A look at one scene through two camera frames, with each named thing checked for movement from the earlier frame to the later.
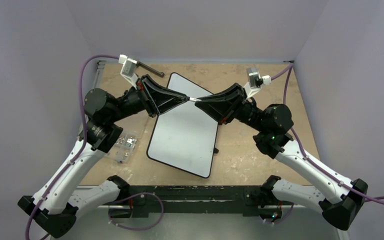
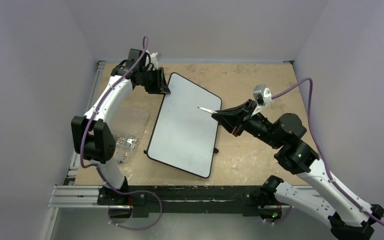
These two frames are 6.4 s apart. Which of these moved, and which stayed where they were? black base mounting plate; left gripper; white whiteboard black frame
Moved: left gripper
Stayed: black base mounting plate; white whiteboard black frame
